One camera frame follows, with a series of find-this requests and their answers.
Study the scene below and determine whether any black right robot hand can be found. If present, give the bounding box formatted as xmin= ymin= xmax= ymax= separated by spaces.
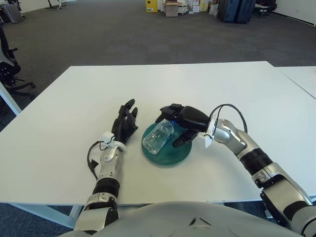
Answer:
xmin=155 ymin=103 xmax=210 ymax=148

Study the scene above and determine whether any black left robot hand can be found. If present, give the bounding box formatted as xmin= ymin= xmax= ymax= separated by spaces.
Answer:
xmin=111 ymin=98 xmax=139 ymax=145

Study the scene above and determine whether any teal green plate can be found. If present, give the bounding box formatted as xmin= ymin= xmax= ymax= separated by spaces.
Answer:
xmin=141 ymin=122 xmax=194 ymax=168

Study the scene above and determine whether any white left wrist sensor box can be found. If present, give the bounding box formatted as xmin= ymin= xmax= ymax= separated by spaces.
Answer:
xmin=102 ymin=132 xmax=116 ymax=147

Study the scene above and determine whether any white wrist sensor box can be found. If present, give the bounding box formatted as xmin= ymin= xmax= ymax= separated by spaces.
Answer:
xmin=102 ymin=132 xmax=116 ymax=147
xmin=197 ymin=132 xmax=216 ymax=149

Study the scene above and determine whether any white right wrist sensor box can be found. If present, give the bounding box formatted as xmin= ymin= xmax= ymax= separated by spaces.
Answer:
xmin=197 ymin=132 xmax=216 ymax=149

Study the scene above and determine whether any grey robot torso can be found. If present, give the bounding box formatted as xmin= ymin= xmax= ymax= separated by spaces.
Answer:
xmin=55 ymin=201 xmax=297 ymax=237

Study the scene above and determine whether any brown cardboard box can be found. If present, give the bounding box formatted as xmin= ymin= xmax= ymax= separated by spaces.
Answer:
xmin=164 ymin=1 xmax=179 ymax=17

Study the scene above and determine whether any stack of white boxes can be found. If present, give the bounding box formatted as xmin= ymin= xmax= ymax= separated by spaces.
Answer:
xmin=158 ymin=0 xmax=210 ymax=14

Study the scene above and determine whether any blue suitcase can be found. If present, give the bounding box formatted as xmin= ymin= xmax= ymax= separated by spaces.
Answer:
xmin=217 ymin=0 xmax=239 ymax=23

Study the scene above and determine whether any dark navy suitcase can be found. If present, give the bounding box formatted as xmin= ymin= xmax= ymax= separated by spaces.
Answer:
xmin=236 ymin=0 xmax=256 ymax=25

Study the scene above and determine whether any yellow box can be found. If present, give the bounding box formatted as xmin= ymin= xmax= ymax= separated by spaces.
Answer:
xmin=146 ymin=0 xmax=158 ymax=13

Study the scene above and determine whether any black mesh office chair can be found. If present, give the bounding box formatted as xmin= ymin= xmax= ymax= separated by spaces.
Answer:
xmin=0 ymin=23 xmax=37 ymax=99

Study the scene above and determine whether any black and white stand base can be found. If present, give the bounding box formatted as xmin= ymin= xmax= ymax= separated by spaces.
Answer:
xmin=45 ymin=0 xmax=68 ymax=10

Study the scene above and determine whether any grey equipment case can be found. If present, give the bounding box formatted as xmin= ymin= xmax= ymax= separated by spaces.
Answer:
xmin=0 ymin=3 xmax=26 ymax=24

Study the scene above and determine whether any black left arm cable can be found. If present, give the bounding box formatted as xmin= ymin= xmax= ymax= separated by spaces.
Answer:
xmin=86 ymin=140 xmax=107 ymax=181

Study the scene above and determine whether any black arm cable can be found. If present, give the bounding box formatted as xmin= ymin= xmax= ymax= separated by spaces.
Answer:
xmin=86 ymin=140 xmax=107 ymax=181
xmin=209 ymin=103 xmax=248 ymax=133

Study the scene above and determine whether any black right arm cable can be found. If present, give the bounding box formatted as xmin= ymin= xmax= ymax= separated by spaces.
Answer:
xmin=209 ymin=103 xmax=248 ymax=133

